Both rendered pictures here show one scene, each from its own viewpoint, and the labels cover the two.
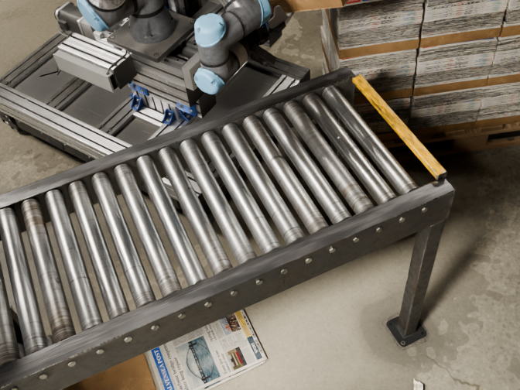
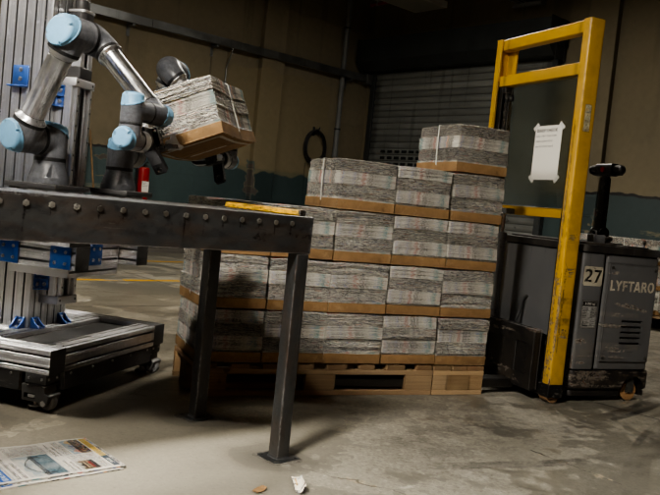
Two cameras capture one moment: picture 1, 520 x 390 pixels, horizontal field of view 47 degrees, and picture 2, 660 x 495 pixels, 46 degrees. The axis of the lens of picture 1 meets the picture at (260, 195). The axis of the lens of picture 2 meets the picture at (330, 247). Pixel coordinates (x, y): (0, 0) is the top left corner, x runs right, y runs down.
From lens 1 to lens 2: 1.93 m
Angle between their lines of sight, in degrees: 52
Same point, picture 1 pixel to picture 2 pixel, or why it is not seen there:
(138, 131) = not seen: outside the picture
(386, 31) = not seen: hidden behind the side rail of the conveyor
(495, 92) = (335, 321)
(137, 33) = (37, 174)
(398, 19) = not seen: hidden behind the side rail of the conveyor
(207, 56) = (129, 113)
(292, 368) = (155, 471)
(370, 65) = (230, 264)
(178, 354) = (14, 461)
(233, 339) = (83, 456)
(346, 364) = (217, 470)
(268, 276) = (173, 212)
